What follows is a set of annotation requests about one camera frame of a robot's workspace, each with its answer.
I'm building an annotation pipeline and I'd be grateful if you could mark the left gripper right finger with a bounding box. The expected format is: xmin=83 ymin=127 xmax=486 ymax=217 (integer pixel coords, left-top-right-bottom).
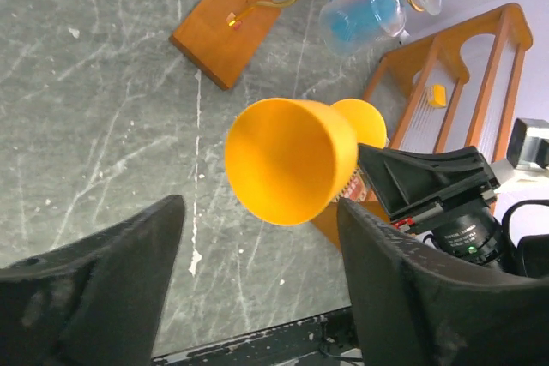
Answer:
xmin=337 ymin=200 xmax=548 ymax=365

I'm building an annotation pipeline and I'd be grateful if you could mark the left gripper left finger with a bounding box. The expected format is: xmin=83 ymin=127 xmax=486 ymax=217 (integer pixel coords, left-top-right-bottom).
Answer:
xmin=1 ymin=195 xmax=185 ymax=365

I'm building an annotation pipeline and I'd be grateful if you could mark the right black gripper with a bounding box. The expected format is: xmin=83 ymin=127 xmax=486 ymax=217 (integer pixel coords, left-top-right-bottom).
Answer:
xmin=358 ymin=143 xmax=509 ymax=267

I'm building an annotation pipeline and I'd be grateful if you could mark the yellow plastic wine glass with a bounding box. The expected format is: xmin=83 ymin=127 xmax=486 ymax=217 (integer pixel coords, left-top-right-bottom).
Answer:
xmin=225 ymin=98 xmax=388 ymax=226

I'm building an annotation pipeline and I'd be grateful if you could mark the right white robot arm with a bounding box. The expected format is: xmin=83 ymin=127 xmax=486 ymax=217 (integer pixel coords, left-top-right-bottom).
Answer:
xmin=358 ymin=144 xmax=548 ymax=278

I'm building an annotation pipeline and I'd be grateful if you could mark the orange wooden shelf rack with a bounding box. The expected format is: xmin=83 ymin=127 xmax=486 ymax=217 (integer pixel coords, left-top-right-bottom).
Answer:
xmin=310 ymin=2 xmax=534 ymax=253

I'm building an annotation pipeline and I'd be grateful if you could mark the clear wine glass front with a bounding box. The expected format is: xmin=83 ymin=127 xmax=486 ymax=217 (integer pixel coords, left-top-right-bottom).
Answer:
xmin=317 ymin=0 xmax=443 ymax=57

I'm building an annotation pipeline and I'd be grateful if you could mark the wooden rack base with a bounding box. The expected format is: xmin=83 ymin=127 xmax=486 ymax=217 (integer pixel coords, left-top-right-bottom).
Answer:
xmin=170 ymin=0 xmax=281 ymax=90

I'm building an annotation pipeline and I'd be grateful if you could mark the yellow object on shelf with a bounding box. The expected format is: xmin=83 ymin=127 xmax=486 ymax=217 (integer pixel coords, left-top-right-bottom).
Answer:
xmin=427 ymin=84 xmax=447 ymax=108

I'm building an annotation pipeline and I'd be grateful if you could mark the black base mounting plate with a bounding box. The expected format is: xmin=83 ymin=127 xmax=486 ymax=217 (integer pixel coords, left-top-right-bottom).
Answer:
xmin=151 ymin=307 xmax=363 ymax=366

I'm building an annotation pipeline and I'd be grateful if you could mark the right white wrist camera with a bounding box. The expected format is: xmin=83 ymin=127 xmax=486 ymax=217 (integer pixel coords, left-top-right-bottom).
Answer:
xmin=491 ymin=117 xmax=548 ymax=191

